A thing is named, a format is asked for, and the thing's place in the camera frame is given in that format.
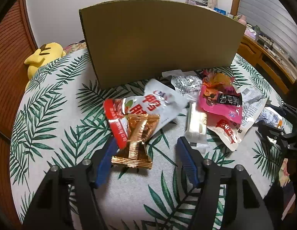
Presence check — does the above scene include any clear white biscuit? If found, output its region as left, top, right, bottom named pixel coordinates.
left=184, top=101, right=209, bottom=154

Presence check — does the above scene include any gold candy snack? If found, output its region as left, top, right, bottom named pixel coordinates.
left=111, top=114, right=160, bottom=169

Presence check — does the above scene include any white red chicken feet bag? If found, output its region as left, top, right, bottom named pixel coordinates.
left=207, top=86, right=268, bottom=152

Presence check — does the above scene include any pink chicken leg snack bag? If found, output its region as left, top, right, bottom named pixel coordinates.
left=198, top=70, right=243, bottom=124

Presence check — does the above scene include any white red duck snack bag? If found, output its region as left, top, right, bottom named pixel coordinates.
left=103, top=79, right=188, bottom=149

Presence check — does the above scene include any silver blue snack bag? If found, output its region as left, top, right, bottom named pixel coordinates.
left=162, top=70, right=202, bottom=102

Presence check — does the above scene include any small white orange snack packet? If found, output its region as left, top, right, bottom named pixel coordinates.
left=255, top=107, right=284, bottom=129

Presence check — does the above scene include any wooden sideboard cabinet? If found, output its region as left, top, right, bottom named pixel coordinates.
left=237, top=35, right=297, bottom=96

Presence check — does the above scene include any palm leaf print bedsheet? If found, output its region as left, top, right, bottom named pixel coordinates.
left=9, top=50, right=290, bottom=229

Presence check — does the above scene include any pink tissue box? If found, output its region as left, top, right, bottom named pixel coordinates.
left=244, top=27, right=257, bottom=40

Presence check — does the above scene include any green lidded water bottle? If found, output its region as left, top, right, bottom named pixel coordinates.
left=252, top=25, right=260, bottom=42

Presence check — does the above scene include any pink kettle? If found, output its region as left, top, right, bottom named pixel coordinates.
left=238, top=15, right=247, bottom=26

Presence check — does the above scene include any grey window blind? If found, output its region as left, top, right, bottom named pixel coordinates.
left=238, top=0, right=297, bottom=63

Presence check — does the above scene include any brown cardboard box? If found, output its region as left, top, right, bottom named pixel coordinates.
left=79, top=0, right=245, bottom=89

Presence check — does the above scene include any yellow Pikachu plush toy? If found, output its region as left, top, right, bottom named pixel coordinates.
left=24, top=43, right=66, bottom=80

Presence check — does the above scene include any folded floral cloth pile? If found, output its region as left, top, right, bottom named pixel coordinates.
left=186, top=0, right=207, bottom=6

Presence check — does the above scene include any wooden louvered wardrobe door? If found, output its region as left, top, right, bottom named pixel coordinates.
left=0, top=0, right=37, bottom=228

